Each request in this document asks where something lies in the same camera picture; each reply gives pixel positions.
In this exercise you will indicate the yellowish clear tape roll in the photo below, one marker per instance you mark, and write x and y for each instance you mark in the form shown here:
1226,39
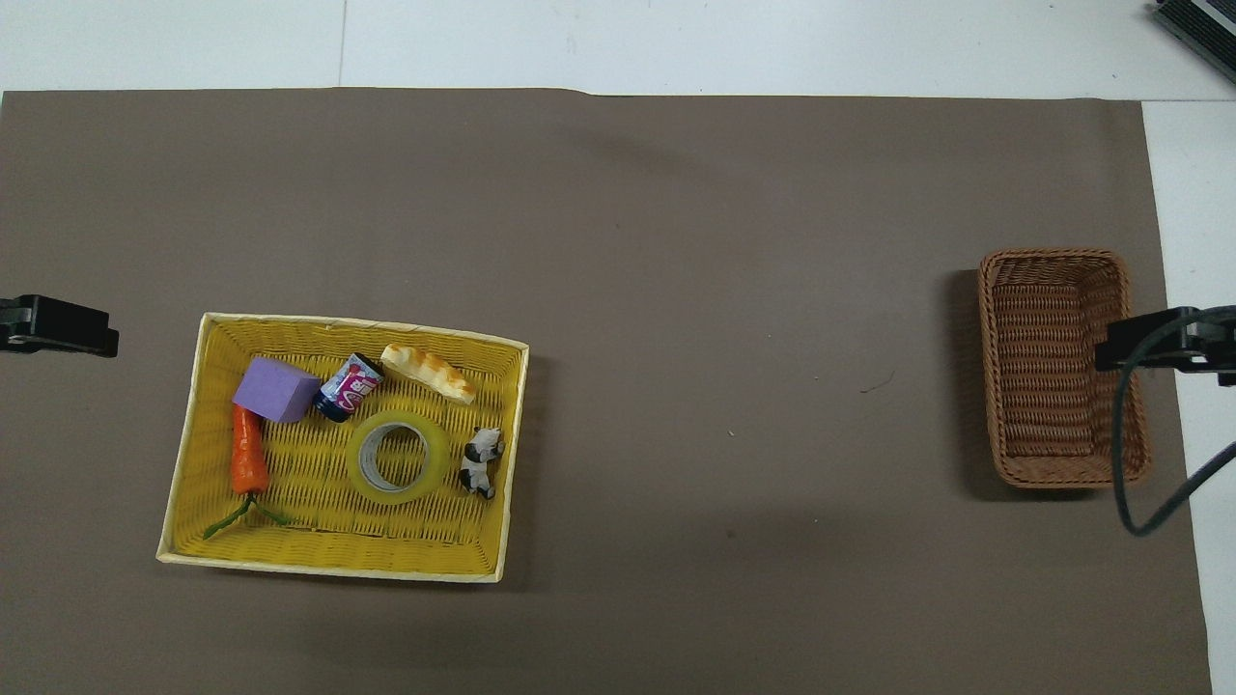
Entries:
359,475

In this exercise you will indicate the yellow woven basket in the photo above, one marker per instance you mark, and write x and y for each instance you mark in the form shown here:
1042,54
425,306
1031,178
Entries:
290,550

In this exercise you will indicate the brown wicker basket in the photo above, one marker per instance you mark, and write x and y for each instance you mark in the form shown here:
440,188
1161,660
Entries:
1038,386

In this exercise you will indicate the black and white cow figurine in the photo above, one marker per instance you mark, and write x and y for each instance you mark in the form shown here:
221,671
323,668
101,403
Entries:
478,461

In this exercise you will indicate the toy bread piece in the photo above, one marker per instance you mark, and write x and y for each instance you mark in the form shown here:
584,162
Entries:
430,372

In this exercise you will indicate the small printed drink can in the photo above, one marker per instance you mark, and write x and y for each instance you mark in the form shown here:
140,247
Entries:
348,387

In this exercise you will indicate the purple foam block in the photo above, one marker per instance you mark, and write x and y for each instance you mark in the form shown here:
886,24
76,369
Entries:
275,388

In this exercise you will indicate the orange toy carrot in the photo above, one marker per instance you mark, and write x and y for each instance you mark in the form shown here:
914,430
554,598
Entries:
248,454

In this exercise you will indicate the black device corner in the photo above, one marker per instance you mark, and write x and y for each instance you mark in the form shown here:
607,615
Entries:
1197,24

